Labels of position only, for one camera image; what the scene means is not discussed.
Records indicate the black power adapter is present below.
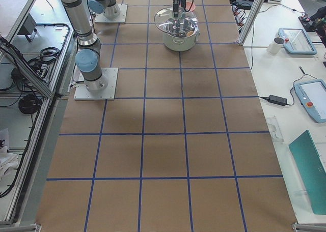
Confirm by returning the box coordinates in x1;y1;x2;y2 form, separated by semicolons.
268;95;287;106

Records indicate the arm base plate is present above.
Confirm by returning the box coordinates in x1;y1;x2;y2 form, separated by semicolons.
74;68;118;100
95;3;128;23

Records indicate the upper teach pendant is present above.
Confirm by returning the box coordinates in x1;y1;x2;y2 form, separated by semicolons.
278;28;317;55

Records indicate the mint green electric pot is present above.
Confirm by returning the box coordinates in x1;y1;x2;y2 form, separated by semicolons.
162;23;200;52

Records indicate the teach pendant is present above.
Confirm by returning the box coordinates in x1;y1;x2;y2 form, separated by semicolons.
278;28;317;55
294;79;325;123

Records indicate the pink bowl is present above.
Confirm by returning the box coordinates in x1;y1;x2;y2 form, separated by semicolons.
185;2;196;11

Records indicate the glass pot lid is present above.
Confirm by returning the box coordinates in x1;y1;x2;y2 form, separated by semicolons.
154;7;198;37

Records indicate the clear plastic holder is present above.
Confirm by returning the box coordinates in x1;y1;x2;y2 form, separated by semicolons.
265;116;284;142

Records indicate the lower teach pendant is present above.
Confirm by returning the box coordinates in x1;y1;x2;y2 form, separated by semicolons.
294;79;325;123

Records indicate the aluminium frame post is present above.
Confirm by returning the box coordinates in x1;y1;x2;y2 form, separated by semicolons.
237;0;265;45

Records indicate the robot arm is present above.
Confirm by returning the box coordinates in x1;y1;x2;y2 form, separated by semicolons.
87;0;194;18
60;0;118;91

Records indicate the green board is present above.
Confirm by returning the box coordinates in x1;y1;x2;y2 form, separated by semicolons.
289;130;325;215

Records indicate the white mug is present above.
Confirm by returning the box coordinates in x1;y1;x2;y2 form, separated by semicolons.
266;37;285;55

